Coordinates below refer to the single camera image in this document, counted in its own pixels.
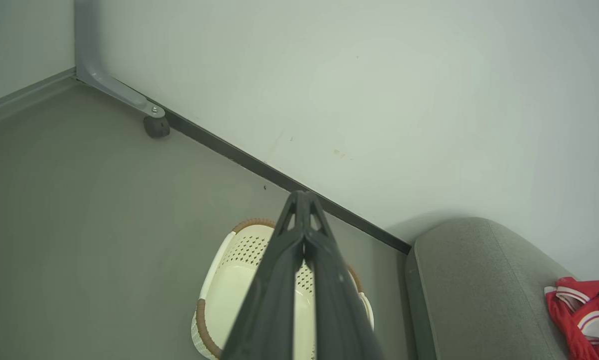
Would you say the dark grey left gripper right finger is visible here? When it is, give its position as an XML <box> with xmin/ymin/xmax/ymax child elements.
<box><xmin>303</xmin><ymin>191</ymin><xmax>385</xmax><ymax>360</ymax></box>

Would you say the grey fabric sofa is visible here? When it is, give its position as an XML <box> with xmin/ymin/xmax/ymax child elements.
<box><xmin>404</xmin><ymin>216</ymin><xmax>599</xmax><ymax>360</ymax></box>

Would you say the light grey wall baseboard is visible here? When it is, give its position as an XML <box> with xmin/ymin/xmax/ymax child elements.
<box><xmin>0</xmin><ymin>67</ymin><xmax>76</xmax><ymax>120</ymax></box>

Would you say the red and white striped garment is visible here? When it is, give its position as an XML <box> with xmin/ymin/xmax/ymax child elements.
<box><xmin>544</xmin><ymin>276</ymin><xmax>599</xmax><ymax>360</ymax></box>

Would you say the dark wall baseboard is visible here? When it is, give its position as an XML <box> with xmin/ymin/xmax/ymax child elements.
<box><xmin>104</xmin><ymin>75</ymin><xmax>413</xmax><ymax>255</ymax></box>

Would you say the cream perforated laundry basket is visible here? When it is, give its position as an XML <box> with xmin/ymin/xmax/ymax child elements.
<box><xmin>191</xmin><ymin>218</ymin><xmax>375</xmax><ymax>360</ymax></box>

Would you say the black caster wheel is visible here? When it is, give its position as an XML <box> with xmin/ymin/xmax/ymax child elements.
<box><xmin>143</xmin><ymin>116</ymin><xmax>171</xmax><ymax>139</ymax></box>

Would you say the grey metal frame leg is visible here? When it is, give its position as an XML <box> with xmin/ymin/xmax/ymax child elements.
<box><xmin>74</xmin><ymin>0</ymin><xmax>166</xmax><ymax>119</ymax></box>

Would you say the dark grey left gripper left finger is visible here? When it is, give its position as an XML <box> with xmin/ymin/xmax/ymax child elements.
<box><xmin>221</xmin><ymin>190</ymin><xmax>308</xmax><ymax>360</ymax></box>

